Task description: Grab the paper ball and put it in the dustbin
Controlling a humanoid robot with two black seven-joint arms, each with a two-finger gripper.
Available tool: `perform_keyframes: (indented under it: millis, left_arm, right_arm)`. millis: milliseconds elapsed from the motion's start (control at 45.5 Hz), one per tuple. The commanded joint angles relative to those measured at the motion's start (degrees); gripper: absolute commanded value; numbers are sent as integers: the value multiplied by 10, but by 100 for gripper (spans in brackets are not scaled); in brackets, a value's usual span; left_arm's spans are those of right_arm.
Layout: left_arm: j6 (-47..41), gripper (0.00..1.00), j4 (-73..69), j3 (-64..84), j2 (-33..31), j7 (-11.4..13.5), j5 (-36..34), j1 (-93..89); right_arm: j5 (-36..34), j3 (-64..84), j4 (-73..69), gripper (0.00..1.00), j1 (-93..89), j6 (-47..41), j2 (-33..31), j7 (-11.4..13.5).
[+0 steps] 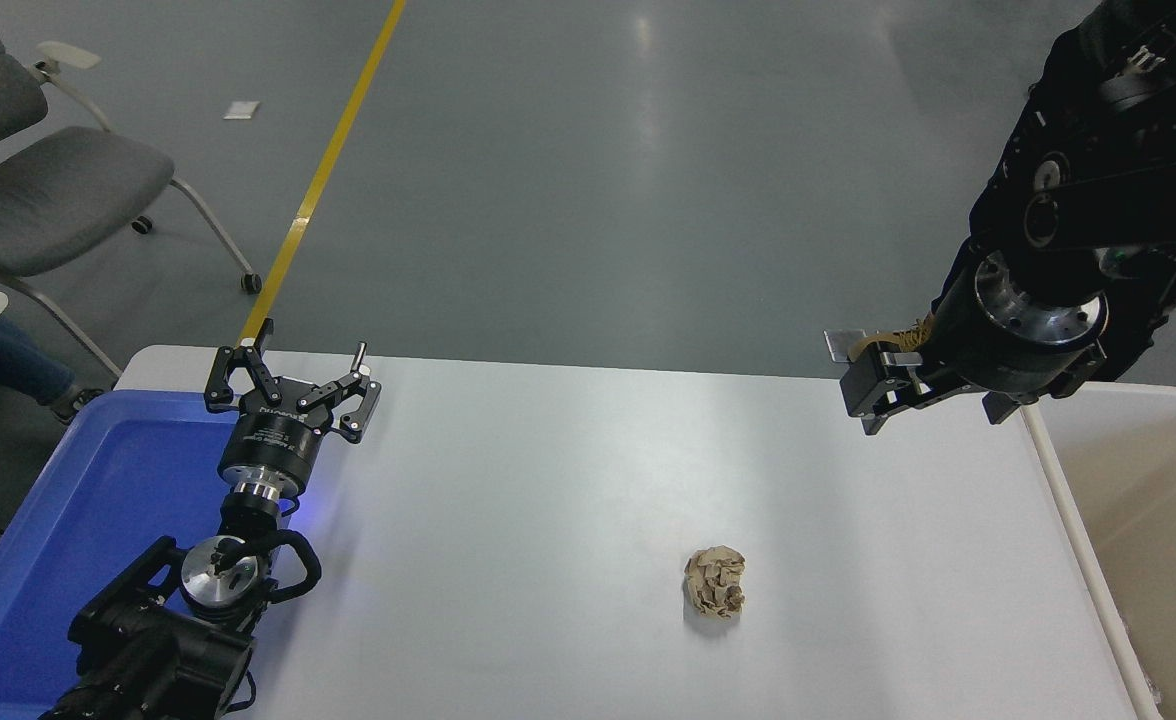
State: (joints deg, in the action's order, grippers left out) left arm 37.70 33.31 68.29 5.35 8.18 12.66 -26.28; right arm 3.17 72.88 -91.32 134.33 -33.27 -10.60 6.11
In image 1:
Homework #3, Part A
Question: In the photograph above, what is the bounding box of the tan paper ball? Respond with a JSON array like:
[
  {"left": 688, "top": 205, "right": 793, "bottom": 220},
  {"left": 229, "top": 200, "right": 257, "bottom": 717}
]
[{"left": 685, "top": 546, "right": 749, "bottom": 621}]

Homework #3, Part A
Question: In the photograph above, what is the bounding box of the grey padded chair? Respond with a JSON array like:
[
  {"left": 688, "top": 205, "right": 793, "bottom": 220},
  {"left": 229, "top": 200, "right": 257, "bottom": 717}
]
[{"left": 0, "top": 0, "right": 264, "bottom": 377}]

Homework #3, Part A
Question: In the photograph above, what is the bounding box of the large pale bin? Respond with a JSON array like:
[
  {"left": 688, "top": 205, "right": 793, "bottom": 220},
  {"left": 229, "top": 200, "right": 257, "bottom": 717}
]
[{"left": 1018, "top": 385, "right": 1176, "bottom": 720}]

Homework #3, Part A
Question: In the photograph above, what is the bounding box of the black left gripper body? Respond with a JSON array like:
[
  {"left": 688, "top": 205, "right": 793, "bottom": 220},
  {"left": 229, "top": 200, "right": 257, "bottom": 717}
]
[{"left": 217, "top": 374, "right": 336, "bottom": 494}]

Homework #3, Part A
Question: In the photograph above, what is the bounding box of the blue plastic tray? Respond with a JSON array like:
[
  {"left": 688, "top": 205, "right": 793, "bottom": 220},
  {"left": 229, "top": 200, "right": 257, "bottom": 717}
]
[{"left": 0, "top": 388, "right": 295, "bottom": 720}]

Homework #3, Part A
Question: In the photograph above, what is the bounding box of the person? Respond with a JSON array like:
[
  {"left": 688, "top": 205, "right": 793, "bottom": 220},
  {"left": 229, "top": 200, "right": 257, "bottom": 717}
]
[{"left": 0, "top": 315, "right": 109, "bottom": 426}]

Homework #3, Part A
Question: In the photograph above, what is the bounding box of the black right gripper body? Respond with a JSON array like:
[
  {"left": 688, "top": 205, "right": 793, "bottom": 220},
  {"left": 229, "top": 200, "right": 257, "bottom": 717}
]
[{"left": 931, "top": 248, "right": 1031, "bottom": 398}]

